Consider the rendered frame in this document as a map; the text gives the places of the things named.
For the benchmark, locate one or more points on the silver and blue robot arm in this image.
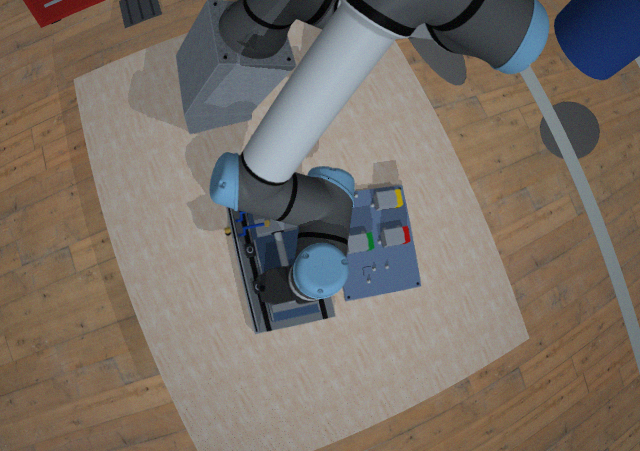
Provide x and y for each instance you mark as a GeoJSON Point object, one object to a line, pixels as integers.
{"type": "Point", "coordinates": [507, 34]}

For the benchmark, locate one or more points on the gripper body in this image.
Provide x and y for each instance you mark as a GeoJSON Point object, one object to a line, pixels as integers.
{"type": "Point", "coordinates": [278, 287]}

